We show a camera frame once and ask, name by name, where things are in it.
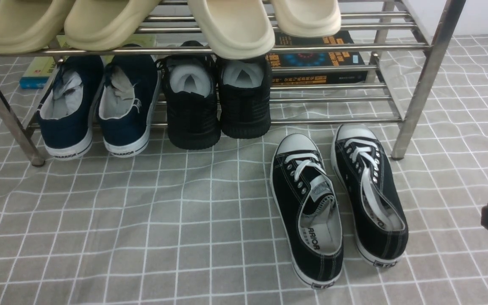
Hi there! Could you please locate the black canvas sneaker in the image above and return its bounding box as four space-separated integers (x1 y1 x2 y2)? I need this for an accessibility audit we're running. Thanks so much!
270 133 344 289
330 124 409 268

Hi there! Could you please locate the silver metal shoe rack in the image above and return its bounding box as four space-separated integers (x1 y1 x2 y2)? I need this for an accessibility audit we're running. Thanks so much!
0 0 465 167

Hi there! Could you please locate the black book under rack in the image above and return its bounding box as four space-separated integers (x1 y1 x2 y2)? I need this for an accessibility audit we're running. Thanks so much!
266 30 370 86

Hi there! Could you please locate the cream foam slipper right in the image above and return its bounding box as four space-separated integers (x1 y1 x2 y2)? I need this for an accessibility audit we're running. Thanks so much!
270 0 341 37

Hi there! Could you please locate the black knit sneaker right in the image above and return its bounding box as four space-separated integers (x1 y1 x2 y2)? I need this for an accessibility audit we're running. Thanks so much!
216 56 272 139

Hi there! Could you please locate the black knit sneaker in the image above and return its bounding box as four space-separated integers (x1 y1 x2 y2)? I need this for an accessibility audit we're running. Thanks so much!
216 56 272 139
155 53 221 150

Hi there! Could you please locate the cream foam slipper large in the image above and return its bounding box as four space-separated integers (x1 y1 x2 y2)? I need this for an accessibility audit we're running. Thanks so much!
187 0 275 60

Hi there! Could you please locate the grey grid floor cloth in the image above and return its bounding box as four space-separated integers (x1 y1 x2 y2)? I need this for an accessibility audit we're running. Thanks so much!
0 35 488 305

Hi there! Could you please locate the black knit sneaker left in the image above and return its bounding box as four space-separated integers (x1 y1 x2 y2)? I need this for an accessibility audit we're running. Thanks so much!
155 53 221 150

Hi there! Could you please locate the navy canvas sneaker right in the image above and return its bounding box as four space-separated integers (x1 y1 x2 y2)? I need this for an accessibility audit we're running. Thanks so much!
96 54 161 158

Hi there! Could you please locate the navy canvas sneaker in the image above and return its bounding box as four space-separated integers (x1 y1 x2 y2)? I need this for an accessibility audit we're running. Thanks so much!
96 54 161 158
36 55 104 161

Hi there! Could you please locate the navy canvas sneaker left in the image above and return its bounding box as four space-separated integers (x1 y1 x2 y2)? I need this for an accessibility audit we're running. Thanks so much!
36 55 104 161

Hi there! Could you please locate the tan foam slipper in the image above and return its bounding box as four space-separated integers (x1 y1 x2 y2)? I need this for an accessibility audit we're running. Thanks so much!
64 0 160 51
0 0 75 54

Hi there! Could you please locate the yellow green book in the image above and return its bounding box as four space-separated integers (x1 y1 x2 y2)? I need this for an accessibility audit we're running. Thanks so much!
19 33 157 89

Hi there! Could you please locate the tan foam slipper far left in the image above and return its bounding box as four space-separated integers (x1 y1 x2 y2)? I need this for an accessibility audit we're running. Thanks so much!
0 0 75 54

